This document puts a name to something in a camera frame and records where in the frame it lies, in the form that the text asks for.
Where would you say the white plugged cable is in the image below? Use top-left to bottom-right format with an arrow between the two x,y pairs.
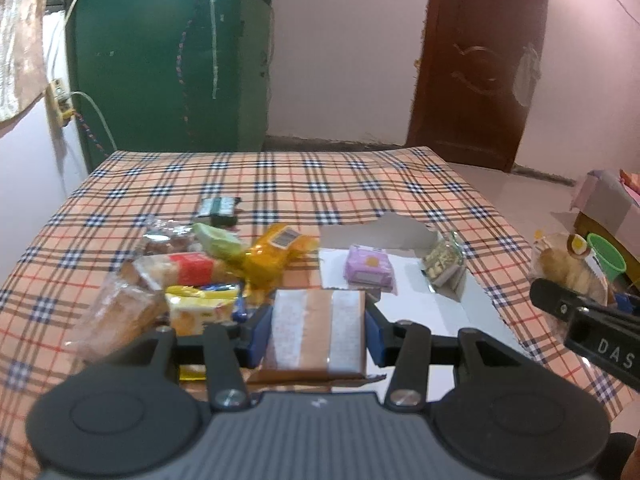
70,91 -> 118,152

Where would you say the red label bread packet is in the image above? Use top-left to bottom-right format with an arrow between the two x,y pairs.
120,251 -> 236,291

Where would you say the purple snack packet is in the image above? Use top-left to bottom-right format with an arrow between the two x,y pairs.
343,244 -> 397,295

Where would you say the green plastic cup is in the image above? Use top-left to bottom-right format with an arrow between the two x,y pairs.
586,232 -> 628,279

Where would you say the white hanging cable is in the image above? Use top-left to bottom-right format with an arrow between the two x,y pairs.
49,0 -> 93,83

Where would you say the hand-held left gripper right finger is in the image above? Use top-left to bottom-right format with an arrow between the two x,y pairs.
364,302 -> 521,411

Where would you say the clear packet of brown cookies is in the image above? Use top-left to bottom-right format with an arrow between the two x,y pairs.
141,216 -> 201,257

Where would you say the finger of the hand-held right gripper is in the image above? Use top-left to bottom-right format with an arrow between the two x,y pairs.
530,278 -> 608,322

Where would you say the clear packet of bread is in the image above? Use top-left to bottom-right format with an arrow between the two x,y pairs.
64,272 -> 171,361

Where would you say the light green snack packet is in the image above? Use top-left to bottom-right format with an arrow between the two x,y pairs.
192,222 -> 246,262

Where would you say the brown wooden door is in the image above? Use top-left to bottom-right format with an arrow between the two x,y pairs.
405,0 -> 551,174

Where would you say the dark green snack packet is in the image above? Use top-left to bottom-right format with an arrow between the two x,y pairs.
197,196 -> 242,227

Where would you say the red and blue twisted cable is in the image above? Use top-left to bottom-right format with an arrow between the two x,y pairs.
74,112 -> 111,157

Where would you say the fried egg toy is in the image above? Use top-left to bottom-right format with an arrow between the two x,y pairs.
566,234 -> 591,260

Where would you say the clear packet of green crackers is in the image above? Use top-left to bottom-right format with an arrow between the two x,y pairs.
421,230 -> 467,292

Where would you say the cardboard box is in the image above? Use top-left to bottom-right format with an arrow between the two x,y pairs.
248,211 -> 522,387

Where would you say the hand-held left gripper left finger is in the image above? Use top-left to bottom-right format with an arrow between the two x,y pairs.
117,305 -> 275,411

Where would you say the yellow cheese cracker packet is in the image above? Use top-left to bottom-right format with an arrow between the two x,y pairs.
165,282 -> 251,337

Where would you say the yellowed wall socket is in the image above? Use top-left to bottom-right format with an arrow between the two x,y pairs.
45,78 -> 76,129

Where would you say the yellow snack packet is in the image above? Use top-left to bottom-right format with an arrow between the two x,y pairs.
241,222 -> 320,292

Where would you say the beige curtain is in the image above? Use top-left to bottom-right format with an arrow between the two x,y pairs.
0,0 -> 49,124

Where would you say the plaid cloth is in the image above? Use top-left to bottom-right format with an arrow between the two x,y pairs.
0,146 -> 626,461

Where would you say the thin twisted wire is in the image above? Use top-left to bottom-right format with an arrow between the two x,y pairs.
175,12 -> 197,137

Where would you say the clear bag of bread rolls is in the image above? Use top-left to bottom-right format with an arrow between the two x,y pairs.
529,231 -> 610,307

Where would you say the green metal door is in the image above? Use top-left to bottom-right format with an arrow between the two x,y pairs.
64,0 -> 277,171

